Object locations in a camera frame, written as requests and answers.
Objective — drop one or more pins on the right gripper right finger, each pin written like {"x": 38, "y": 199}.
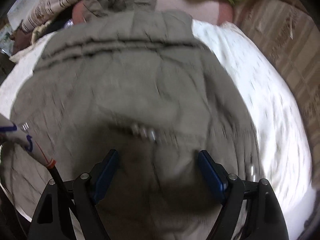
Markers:
{"x": 264, "y": 218}

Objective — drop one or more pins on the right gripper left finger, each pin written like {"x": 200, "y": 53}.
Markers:
{"x": 52, "y": 217}

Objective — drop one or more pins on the olive puffer jacket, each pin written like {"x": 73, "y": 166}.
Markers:
{"x": 136, "y": 80}

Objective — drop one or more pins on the white patterned bed sheet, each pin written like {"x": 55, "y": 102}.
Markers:
{"x": 286, "y": 157}

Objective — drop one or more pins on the white sleeve with blue marks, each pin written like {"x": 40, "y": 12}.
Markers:
{"x": 11, "y": 132}

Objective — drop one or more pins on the brown cloth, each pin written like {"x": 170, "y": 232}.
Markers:
{"x": 21, "y": 39}

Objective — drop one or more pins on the floral cream cloth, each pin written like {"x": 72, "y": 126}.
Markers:
{"x": 39, "y": 31}

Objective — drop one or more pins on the striped beige side cushion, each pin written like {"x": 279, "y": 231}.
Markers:
{"x": 289, "y": 39}

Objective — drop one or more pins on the pink quilted mattress pad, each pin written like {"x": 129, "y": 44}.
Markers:
{"x": 211, "y": 11}

